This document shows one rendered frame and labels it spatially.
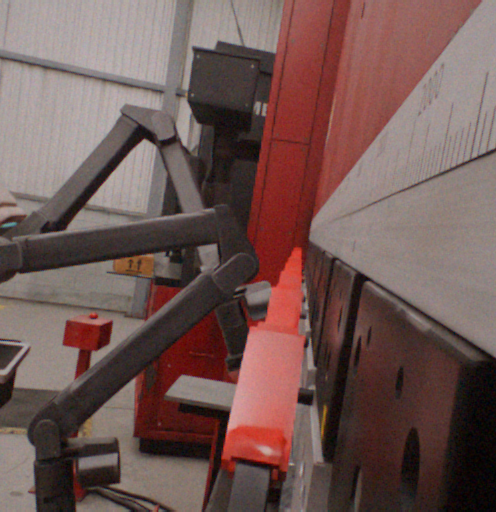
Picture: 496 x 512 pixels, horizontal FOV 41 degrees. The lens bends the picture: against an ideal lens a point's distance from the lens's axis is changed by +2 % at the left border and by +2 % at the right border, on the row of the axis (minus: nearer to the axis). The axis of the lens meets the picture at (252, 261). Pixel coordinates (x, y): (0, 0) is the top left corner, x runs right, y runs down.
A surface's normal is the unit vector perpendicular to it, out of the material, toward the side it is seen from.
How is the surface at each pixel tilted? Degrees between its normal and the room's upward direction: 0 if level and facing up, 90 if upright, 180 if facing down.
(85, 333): 90
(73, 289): 90
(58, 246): 83
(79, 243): 84
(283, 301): 39
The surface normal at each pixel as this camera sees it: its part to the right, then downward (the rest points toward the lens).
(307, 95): -0.07, 0.04
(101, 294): 0.17, 0.08
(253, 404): 0.07, -0.74
